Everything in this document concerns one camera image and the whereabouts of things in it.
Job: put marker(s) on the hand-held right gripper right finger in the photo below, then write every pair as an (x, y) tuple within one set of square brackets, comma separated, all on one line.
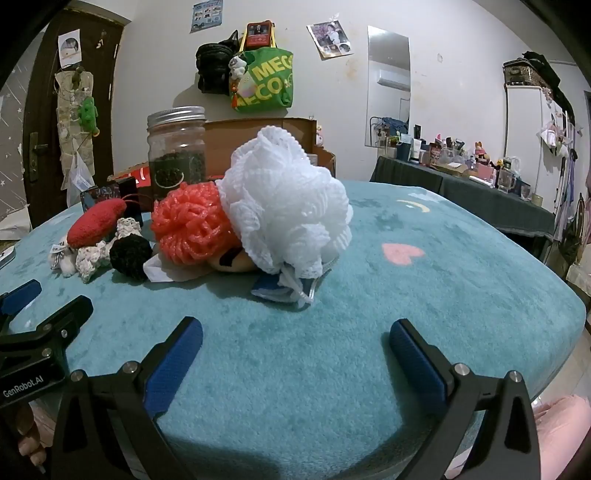
[(415, 364)]

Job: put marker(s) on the white crochet scrunchie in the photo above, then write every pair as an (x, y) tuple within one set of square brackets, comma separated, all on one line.
[(92, 259), (129, 227)]

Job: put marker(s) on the green plush frog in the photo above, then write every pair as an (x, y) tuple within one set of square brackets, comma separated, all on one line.
[(87, 115)]

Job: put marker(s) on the cardboard box with red lining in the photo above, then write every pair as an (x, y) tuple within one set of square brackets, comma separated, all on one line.
[(258, 138)]

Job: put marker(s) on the black backpack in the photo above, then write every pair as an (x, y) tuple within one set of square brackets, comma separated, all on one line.
[(214, 64)]

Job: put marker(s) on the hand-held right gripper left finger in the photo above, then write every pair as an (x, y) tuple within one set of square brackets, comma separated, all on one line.
[(178, 360)]

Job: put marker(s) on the desk with dark cloth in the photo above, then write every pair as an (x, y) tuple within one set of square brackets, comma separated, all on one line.
[(485, 198)]

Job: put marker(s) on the glass jar with metal lid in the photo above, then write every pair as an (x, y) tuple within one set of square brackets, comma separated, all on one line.
[(176, 152)]

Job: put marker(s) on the coral mesh bath pouf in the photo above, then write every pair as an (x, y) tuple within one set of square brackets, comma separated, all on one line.
[(189, 226)]

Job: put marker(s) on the green tote bag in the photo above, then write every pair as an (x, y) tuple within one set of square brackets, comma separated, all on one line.
[(270, 83)]

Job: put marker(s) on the red terry sponge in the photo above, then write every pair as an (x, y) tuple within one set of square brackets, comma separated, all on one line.
[(94, 224)]

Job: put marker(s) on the photo on door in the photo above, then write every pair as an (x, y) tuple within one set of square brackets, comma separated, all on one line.
[(69, 46)]

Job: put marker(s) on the clutter of cosmetics bottles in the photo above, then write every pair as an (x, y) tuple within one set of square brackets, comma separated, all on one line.
[(461, 154)]

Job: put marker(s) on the beige powder puff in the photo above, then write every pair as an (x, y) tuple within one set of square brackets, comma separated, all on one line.
[(233, 264)]

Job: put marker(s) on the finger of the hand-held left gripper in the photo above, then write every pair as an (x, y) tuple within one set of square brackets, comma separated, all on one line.
[(18, 295), (60, 323)]

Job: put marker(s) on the clear plastic bag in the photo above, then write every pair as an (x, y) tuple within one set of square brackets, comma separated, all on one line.
[(79, 177)]

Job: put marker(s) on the hanging pocket organizer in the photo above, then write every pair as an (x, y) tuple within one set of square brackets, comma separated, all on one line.
[(69, 129)]

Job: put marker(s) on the blue white cloth item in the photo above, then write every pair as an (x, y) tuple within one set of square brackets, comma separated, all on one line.
[(272, 289)]

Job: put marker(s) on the dark patterned suitcase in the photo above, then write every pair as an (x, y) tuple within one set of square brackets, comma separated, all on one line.
[(524, 71)]

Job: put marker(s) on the hanging clothes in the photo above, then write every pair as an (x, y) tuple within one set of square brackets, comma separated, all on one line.
[(561, 138)]

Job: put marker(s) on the panda plush charm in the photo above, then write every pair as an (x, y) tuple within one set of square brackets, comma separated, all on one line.
[(238, 67)]

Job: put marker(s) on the white mesh bath pouf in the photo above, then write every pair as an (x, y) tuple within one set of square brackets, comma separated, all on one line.
[(277, 198)]

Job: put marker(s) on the blue wall poster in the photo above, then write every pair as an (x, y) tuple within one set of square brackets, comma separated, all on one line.
[(207, 14)]

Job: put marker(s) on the white wrapper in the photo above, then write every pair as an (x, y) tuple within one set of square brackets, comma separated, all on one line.
[(161, 273)]

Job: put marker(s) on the person's left hand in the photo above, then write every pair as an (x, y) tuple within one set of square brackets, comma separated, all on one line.
[(28, 438)]

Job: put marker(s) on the white refrigerator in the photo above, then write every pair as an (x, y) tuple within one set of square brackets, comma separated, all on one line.
[(526, 129)]

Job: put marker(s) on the black fluffy scrunchie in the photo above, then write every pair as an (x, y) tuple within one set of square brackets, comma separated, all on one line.
[(130, 256)]

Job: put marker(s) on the dark brown door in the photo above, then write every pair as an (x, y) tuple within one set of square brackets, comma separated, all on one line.
[(41, 115)]

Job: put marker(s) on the photo collage wall poster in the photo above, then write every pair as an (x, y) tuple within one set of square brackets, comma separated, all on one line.
[(330, 39)]

